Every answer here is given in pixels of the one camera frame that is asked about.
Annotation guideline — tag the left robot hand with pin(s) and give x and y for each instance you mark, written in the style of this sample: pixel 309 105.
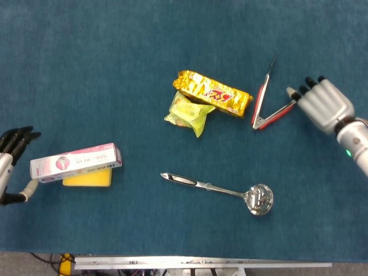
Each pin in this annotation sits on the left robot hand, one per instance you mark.
pixel 11 143

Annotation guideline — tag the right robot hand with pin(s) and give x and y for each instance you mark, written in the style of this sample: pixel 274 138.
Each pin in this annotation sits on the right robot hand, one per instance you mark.
pixel 327 106

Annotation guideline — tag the steel tongs red grips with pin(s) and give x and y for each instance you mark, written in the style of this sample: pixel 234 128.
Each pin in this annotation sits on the steel tongs red grips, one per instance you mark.
pixel 260 100

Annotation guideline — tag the white toothpaste box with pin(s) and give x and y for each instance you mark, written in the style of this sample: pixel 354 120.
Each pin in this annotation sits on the white toothpaste box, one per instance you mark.
pixel 77 162

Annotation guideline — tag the yellow sponge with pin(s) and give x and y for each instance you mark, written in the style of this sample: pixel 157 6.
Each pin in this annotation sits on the yellow sponge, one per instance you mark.
pixel 92 179

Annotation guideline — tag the gold foil snack package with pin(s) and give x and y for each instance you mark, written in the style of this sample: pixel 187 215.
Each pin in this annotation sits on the gold foil snack package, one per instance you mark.
pixel 210 92

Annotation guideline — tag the yellow block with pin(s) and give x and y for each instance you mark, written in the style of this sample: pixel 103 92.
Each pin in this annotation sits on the yellow block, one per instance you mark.
pixel 65 266

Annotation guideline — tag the green snack packet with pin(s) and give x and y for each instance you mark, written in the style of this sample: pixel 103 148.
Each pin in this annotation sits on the green snack packet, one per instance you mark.
pixel 187 115

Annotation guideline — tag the teal table cloth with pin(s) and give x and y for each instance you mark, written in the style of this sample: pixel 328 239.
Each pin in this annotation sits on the teal table cloth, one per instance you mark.
pixel 143 43

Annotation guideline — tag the aluminium rail bar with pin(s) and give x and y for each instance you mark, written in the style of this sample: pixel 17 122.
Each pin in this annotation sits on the aluminium rail bar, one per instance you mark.
pixel 201 261

